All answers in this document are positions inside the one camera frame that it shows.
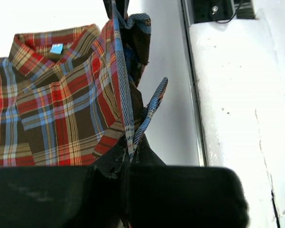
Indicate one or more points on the red plaid long sleeve shirt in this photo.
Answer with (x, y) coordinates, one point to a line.
(68, 96)

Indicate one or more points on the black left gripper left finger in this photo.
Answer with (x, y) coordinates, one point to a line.
(62, 196)

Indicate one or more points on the white foil covered board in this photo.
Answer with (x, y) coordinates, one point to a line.
(240, 79)

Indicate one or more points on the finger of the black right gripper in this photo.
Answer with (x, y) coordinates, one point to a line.
(120, 5)

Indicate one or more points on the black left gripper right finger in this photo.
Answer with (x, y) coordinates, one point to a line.
(157, 195)

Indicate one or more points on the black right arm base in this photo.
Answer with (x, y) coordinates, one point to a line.
(220, 11)

